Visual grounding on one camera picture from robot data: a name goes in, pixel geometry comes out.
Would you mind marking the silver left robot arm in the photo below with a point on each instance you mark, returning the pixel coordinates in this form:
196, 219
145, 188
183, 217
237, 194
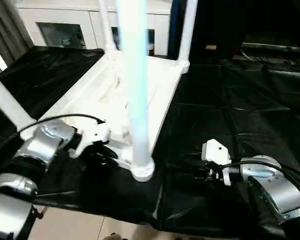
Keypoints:
40, 145

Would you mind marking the black metal stand leg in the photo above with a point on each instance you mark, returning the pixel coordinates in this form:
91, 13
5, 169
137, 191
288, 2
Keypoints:
38, 212

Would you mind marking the dark robot foot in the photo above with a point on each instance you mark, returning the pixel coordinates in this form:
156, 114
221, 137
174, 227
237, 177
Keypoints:
115, 236

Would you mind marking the grey curtain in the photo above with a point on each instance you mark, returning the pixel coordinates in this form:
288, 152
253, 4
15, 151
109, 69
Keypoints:
7, 27

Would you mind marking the black mat cover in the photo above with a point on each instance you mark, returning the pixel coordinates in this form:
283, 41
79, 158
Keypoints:
227, 100

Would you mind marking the white cabinet with glass doors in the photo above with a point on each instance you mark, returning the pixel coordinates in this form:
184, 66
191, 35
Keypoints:
77, 15

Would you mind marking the white plastic table top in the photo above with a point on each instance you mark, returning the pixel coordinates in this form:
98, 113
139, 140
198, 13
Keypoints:
102, 95

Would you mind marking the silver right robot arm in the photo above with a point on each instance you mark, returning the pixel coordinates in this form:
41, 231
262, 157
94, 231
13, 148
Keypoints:
277, 190

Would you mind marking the black case with gold label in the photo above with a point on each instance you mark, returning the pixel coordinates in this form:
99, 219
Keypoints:
215, 22

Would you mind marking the grey metal rod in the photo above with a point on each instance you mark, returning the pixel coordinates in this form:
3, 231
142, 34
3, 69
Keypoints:
275, 46

